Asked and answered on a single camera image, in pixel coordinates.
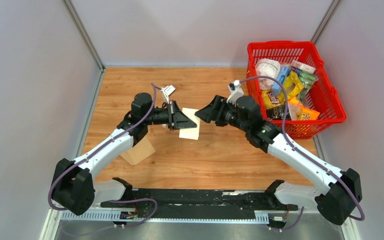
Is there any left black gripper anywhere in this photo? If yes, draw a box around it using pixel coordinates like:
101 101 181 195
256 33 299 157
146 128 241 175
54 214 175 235
143 100 196 131

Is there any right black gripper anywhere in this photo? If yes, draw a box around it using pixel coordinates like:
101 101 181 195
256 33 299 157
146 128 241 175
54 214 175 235
194 95 249 133

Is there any white letter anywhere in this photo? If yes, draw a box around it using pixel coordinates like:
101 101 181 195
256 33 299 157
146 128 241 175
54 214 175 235
178 107 202 141

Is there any brown paper envelope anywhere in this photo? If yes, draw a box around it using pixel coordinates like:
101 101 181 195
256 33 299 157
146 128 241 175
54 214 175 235
120 136 156 166

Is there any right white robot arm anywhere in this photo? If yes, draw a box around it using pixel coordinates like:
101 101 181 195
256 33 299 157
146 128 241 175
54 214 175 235
195 95 365 226

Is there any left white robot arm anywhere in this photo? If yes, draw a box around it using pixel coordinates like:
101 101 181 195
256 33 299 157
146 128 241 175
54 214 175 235
48 92 198 216

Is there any black snack packet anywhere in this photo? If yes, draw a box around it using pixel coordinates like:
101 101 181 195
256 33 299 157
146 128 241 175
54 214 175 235
266 104 292 120

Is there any white crumpled bag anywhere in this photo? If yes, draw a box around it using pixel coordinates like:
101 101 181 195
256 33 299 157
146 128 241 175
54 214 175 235
255 58 281 91

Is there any blue box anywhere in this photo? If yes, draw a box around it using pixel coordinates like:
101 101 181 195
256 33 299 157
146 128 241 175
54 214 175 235
271 64 290 96

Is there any yellow snack bag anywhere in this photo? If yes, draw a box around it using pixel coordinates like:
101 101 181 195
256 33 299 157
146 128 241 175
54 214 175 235
277 71 304 104

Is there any orange snack bag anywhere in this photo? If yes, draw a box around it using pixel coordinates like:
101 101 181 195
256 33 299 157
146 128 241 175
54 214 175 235
288 97 320 121

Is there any white red small box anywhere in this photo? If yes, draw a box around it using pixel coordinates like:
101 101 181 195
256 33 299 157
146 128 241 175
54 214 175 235
290 60 316 75

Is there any green packet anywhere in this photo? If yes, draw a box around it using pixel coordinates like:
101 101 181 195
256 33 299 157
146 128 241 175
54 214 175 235
298 71 319 101

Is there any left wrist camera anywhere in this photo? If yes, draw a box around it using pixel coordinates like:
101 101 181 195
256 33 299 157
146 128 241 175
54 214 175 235
160 84 176 104

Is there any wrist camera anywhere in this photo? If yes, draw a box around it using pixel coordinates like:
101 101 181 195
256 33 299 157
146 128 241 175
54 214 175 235
160 84 176 104
227 79 244 105

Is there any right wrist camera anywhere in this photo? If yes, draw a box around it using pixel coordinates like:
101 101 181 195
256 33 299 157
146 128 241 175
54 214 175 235
227 79 244 105

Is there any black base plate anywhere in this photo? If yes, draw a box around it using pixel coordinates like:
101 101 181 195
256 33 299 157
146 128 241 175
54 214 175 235
100 187 299 220

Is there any aluminium frame rail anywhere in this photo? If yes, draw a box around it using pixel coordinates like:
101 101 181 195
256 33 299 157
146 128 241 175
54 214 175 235
39 190 362 240

